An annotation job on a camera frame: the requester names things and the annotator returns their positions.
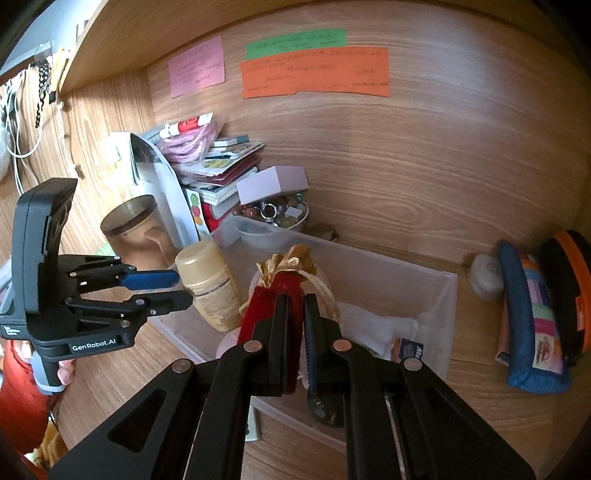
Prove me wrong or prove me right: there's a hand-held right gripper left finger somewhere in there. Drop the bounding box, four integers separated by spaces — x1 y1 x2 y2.
48 294 291 480

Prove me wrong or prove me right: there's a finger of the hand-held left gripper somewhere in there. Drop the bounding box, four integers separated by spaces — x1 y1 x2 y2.
66 290 195 325
60 255 182 292

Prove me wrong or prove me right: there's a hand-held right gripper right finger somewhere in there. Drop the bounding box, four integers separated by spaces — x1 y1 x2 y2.
301 293 537 480

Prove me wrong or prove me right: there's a red pouch with gold bow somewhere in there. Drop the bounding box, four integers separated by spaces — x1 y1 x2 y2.
238 244 342 395

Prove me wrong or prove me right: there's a gold sunscreen bottle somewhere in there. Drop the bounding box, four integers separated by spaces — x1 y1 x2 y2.
174 240 243 333

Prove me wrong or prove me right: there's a clear plastic bin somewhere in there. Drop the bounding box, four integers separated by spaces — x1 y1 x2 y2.
152 215 459 453

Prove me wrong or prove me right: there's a person's left forearm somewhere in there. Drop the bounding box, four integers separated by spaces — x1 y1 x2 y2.
0 342 61 455

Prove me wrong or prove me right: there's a wooden desktop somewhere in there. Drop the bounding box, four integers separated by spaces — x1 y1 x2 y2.
51 222 591 480

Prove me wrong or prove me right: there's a person's left hand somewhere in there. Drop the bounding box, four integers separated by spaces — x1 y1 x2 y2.
56 357 77 387

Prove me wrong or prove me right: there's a brown ceramic mug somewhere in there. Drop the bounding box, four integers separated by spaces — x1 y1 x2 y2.
100 195 178 273

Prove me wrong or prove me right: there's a white cloth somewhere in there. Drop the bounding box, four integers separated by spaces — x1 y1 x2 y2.
342 302 419 358

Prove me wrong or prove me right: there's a fruit sticker sheet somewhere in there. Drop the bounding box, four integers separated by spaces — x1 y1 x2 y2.
187 189 206 229

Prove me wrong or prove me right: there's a blue white packet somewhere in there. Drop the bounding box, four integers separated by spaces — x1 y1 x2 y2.
392 338 426 365

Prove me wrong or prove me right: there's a red box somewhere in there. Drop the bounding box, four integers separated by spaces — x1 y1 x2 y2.
201 200 241 234

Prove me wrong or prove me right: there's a small glass bowl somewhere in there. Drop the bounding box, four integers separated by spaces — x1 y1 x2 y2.
233 194 309 236

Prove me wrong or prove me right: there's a stack of booklets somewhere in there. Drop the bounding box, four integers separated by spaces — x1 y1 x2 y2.
178 136 267 204

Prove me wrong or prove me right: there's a small white box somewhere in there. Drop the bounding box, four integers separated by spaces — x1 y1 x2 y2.
236 166 309 205

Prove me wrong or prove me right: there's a red white tube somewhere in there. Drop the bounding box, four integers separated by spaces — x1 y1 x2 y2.
161 113 215 139

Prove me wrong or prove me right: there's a white round object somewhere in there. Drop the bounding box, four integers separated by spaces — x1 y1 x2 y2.
468 254 505 298

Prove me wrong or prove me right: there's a yellow packet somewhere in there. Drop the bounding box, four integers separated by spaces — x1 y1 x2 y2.
34 425 70 469

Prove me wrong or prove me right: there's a blue patchwork pouch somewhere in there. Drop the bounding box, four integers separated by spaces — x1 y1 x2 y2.
496 242 578 395

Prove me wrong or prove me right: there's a pink sticky note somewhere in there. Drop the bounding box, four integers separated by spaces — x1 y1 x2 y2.
168 37 226 99

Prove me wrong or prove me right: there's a black orange zip pouch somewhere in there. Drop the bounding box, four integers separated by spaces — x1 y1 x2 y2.
539 229 591 370

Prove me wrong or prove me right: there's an orange paper note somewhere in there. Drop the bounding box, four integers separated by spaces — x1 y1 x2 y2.
240 46 391 100

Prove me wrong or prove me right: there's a green paper note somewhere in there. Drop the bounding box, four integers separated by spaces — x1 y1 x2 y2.
246 28 348 61

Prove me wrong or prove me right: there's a wooden shelf board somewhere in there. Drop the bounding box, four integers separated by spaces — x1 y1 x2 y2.
60 0 591 93

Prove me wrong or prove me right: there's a white cable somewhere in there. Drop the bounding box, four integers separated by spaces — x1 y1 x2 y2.
0 78 42 195

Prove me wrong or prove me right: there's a pink cord bundle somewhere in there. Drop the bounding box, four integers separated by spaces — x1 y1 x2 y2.
157 122 225 163

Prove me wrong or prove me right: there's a black bead chain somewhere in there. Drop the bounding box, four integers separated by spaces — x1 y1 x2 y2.
34 62 51 130

